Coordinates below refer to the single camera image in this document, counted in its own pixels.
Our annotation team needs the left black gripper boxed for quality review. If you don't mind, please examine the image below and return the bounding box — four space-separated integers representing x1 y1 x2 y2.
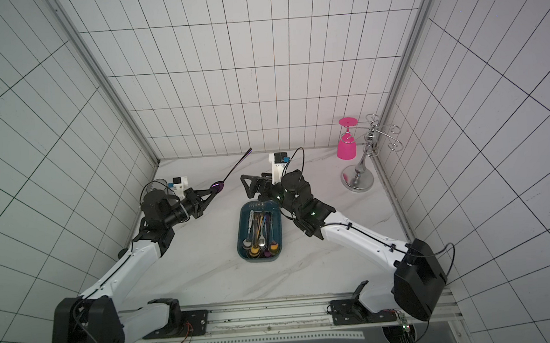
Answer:
162 185 219 225

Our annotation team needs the black spoon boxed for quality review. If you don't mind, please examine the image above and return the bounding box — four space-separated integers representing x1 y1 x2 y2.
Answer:
210 148 253 193

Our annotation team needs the teal plastic storage box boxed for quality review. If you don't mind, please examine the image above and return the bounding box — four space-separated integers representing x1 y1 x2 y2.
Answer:
237 201 283 263

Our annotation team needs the silver spoon clear handle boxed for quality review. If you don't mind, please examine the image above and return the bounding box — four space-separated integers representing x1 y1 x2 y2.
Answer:
243 211 254 249

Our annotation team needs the long gold spoon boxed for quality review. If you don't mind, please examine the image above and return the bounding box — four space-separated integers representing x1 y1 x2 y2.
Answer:
247 212 263 258

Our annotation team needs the purple bowl dark spoon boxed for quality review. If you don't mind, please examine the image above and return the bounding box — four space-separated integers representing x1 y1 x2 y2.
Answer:
263 218 271 257

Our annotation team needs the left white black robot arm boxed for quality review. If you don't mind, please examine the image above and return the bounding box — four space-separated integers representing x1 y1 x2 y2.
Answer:
51 181 224 343

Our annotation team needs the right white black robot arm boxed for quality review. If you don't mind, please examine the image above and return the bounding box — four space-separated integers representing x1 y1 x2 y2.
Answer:
240 170 448 322

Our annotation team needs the grey translucent cup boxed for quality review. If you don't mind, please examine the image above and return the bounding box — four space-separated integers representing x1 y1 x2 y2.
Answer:
139 179 169 202

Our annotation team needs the pink upside-down wine glass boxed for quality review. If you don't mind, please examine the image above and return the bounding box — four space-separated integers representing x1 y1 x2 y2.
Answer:
337 117 358 161

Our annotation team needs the chrome wine glass rack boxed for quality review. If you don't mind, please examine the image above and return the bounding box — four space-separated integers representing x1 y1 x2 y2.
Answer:
341 114 404 193

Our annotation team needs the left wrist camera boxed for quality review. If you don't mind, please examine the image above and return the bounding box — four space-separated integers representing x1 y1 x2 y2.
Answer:
168 176 189 200

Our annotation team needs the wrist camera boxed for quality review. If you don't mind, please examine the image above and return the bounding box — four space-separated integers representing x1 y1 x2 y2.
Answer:
268 152 290 184
168 176 189 200

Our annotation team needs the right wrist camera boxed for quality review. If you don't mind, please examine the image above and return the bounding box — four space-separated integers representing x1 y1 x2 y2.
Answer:
268 152 290 184

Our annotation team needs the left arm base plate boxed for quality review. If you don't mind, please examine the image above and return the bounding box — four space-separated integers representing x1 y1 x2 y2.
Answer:
173 310 209 339

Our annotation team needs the aluminium mounting rail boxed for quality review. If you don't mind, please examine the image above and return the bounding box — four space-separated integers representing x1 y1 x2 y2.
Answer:
116 286 464 343

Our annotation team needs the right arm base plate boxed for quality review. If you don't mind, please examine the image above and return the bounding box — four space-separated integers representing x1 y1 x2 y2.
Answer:
326 299 397 326

